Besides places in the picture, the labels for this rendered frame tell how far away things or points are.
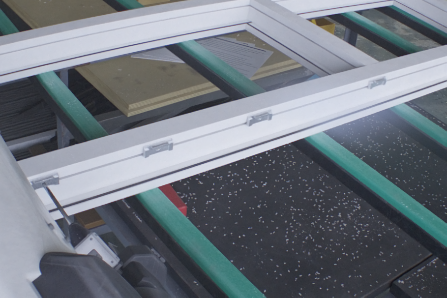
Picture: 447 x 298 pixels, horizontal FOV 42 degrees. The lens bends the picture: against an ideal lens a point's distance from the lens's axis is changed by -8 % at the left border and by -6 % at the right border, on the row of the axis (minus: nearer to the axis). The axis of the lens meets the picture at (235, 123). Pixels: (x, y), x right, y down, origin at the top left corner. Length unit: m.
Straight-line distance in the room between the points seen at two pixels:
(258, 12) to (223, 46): 0.47
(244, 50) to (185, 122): 0.97
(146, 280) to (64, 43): 0.73
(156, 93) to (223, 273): 0.90
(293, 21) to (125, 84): 0.52
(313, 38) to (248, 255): 0.47
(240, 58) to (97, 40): 0.66
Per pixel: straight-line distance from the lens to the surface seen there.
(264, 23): 1.46
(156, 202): 0.91
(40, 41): 1.24
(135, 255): 0.65
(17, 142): 2.01
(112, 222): 1.34
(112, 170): 0.90
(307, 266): 1.25
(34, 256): 0.24
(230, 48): 1.91
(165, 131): 0.94
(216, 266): 0.82
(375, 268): 1.28
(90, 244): 0.63
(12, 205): 0.25
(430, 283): 1.29
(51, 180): 0.86
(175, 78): 1.71
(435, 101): 3.37
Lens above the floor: 1.44
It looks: 31 degrees down
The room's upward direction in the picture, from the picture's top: 8 degrees clockwise
